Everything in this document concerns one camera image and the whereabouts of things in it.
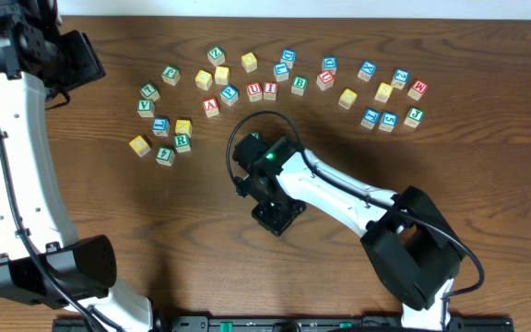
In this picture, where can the blue P block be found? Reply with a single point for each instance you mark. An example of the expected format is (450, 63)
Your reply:
(229, 95)

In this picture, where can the green j block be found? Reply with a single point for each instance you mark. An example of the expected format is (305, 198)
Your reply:
(171, 75)
(414, 117)

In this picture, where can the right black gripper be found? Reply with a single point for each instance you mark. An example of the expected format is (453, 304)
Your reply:
(245, 150)

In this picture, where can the red I block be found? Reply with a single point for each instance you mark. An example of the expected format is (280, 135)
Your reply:
(270, 90)

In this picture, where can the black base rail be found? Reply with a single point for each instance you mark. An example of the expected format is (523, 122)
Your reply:
(367, 323)

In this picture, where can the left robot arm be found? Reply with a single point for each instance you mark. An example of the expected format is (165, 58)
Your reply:
(42, 258)

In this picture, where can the red M block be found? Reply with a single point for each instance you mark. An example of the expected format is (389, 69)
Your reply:
(417, 90)

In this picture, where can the blue I block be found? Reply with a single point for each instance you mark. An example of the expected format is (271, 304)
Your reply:
(370, 118)

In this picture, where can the yellow block near J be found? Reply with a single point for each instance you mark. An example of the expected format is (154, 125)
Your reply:
(203, 79)

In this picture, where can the yellow block far left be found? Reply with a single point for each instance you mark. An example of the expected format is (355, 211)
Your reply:
(140, 145)

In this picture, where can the blue block top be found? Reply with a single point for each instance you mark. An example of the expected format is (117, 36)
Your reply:
(288, 57)

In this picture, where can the green J block left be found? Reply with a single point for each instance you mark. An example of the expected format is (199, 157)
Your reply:
(171, 75)

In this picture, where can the blue l block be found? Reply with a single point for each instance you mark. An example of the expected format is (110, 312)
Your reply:
(281, 72)
(161, 127)

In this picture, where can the yellow O block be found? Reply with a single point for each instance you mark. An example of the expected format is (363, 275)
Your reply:
(347, 98)

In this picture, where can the yellow block top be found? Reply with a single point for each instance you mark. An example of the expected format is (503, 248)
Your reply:
(249, 62)

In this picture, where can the yellow S block right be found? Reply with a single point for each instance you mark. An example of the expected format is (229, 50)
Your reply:
(383, 92)

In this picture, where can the blue D block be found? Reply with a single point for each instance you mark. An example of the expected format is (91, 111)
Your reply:
(329, 64)

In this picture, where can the blue X block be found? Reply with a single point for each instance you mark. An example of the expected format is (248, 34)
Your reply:
(366, 71)

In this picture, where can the green 4 block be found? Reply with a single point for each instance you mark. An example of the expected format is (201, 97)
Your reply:
(165, 156)

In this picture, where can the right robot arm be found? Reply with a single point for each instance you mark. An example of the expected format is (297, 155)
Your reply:
(412, 249)

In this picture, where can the red u block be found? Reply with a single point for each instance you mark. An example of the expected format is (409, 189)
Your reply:
(254, 91)
(325, 80)

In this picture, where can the green V block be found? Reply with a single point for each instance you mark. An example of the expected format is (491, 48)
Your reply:
(146, 108)

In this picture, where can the red U block right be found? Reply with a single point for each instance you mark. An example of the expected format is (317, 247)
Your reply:
(325, 80)

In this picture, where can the green R block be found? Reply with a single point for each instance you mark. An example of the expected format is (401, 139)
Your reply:
(182, 143)

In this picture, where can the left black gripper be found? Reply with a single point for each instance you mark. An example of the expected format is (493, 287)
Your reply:
(87, 59)

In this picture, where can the yellow s block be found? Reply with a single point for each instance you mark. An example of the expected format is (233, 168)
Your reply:
(383, 92)
(222, 75)

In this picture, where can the blue 2 block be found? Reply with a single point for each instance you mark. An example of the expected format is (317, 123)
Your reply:
(400, 78)

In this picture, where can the blue L block upper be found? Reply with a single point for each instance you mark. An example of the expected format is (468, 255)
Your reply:
(281, 72)

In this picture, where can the yellow block beside R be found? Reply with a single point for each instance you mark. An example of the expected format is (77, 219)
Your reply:
(183, 127)

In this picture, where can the green Z block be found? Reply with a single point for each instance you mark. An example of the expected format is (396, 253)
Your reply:
(216, 56)

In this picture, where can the red A block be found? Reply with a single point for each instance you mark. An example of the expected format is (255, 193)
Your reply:
(210, 107)

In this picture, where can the green 7 block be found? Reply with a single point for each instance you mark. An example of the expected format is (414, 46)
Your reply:
(149, 92)

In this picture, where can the blue 5 block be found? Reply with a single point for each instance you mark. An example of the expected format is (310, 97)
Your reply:
(388, 122)

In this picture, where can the blue L block lower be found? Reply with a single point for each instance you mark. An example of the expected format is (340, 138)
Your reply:
(161, 127)

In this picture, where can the green B block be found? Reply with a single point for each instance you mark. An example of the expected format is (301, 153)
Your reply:
(299, 85)

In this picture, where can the yellow S block left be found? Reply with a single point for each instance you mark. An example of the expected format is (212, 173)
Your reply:
(222, 75)

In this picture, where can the green N block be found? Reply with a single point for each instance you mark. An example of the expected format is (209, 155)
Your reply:
(256, 135)

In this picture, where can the red U block left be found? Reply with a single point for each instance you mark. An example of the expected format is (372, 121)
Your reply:
(254, 91)

